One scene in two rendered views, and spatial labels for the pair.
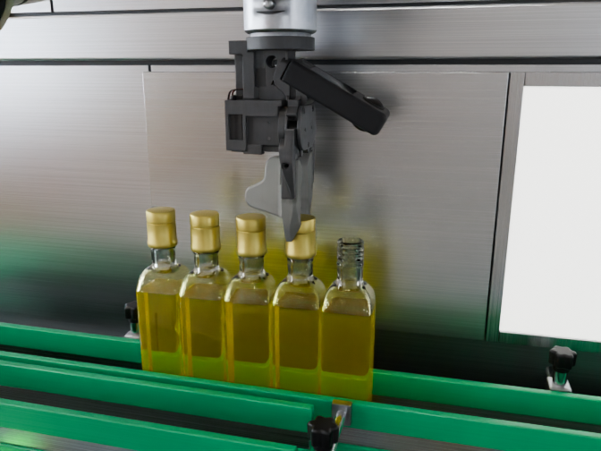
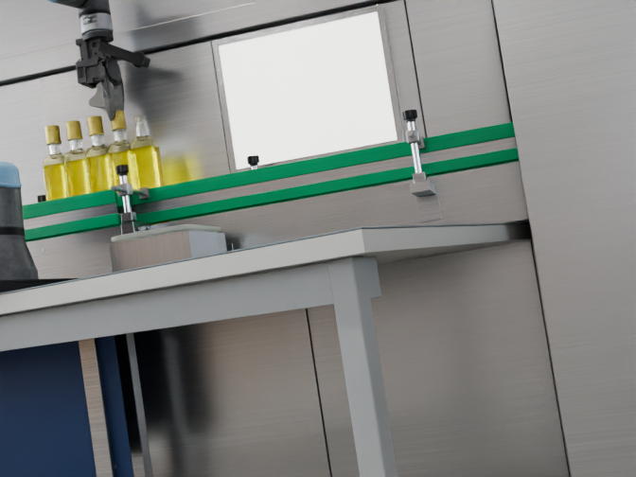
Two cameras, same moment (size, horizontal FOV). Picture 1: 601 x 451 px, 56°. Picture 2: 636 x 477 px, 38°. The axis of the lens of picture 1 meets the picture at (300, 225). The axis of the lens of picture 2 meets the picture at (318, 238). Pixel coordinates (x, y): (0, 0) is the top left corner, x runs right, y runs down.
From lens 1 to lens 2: 1.73 m
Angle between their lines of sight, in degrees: 19
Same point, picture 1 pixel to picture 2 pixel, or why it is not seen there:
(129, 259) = (38, 190)
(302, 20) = (103, 25)
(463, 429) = (198, 185)
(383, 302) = (177, 169)
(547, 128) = (233, 61)
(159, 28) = (47, 55)
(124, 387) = not seen: hidden behind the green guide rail
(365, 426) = (156, 198)
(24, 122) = not seen: outside the picture
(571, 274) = (261, 130)
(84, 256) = not seen: hidden behind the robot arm
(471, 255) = (214, 132)
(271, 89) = (96, 56)
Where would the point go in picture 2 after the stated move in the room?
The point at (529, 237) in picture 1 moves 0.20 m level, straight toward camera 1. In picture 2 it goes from (238, 115) to (199, 105)
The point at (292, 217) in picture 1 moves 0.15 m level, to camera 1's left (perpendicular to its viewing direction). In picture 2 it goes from (110, 106) to (45, 114)
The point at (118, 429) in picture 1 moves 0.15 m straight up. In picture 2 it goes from (36, 206) to (27, 141)
